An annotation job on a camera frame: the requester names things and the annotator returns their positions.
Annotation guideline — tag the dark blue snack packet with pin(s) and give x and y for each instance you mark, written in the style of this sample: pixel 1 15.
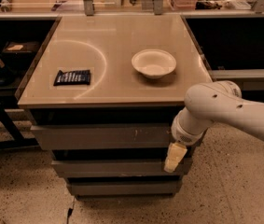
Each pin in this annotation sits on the dark blue snack packet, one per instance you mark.
pixel 77 77

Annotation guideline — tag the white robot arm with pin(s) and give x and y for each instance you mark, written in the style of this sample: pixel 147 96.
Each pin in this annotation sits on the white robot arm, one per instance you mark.
pixel 206 104

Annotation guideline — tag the white bowl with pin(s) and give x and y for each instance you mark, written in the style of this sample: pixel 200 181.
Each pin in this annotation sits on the white bowl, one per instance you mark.
pixel 153 63

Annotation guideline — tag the grey top drawer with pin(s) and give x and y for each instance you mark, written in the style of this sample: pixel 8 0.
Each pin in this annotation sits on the grey top drawer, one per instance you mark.
pixel 102 136

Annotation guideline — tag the grey middle drawer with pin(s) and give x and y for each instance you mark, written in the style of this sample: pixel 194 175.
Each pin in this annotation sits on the grey middle drawer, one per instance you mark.
pixel 116 168

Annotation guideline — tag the black chair frame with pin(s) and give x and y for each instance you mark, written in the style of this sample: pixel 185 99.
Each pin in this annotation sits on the black chair frame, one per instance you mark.
pixel 8 100

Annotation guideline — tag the grey bottom drawer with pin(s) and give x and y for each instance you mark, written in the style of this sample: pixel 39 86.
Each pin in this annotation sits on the grey bottom drawer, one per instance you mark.
pixel 123 188

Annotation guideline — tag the grey drawer cabinet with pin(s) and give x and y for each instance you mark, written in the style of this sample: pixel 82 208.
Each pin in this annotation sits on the grey drawer cabinet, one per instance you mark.
pixel 117 93

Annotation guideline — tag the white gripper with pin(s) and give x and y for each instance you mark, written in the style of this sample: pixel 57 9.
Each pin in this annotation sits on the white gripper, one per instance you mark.
pixel 184 135

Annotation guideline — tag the grey drawer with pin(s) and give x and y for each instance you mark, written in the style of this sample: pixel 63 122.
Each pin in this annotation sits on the grey drawer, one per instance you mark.
pixel 102 136
pixel 123 188
pixel 116 168

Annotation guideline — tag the black box on shelf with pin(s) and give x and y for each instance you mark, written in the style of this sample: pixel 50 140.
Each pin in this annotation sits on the black box on shelf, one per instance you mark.
pixel 21 49

